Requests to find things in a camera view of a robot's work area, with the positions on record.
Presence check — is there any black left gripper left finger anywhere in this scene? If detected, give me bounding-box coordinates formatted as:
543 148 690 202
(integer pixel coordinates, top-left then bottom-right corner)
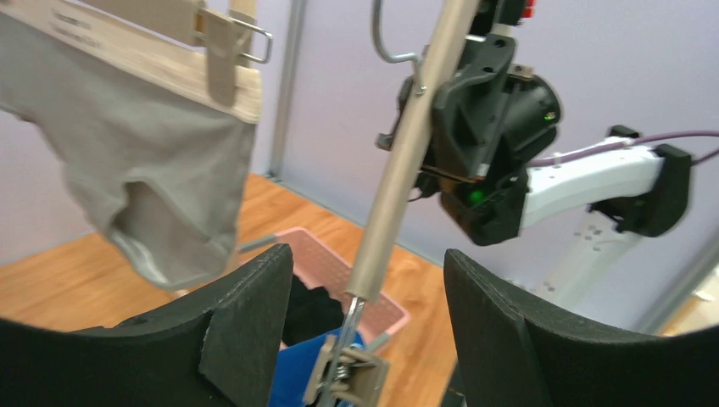
1 244 293 406

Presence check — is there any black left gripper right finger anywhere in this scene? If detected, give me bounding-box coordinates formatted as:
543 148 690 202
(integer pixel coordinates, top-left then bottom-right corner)
443 249 718 406

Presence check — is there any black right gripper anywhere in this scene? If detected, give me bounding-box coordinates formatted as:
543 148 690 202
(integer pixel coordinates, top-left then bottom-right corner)
375 33 518 187

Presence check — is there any blue underwear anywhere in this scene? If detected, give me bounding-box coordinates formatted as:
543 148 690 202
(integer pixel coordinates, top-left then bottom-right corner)
267 328 341 407

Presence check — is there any black underwear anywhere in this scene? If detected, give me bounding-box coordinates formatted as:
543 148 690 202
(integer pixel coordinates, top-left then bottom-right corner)
281 275 345 347

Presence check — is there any wooden hanger with blue underwear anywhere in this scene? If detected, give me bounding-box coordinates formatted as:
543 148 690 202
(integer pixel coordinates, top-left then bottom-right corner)
319 0 479 406

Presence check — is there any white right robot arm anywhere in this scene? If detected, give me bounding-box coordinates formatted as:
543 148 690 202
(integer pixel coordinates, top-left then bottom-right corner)
402 34 694 308

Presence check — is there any grey underwear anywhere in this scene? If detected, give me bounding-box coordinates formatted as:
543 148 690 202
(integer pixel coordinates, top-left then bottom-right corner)
1 15 255 291

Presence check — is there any wooden hanger with grey underwear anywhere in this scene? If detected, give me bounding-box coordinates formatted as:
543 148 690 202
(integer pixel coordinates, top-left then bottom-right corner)
1 1 273 125

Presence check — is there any pink plastic laundry basket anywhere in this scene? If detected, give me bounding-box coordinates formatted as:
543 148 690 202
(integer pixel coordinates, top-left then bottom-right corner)
241 227 411 355

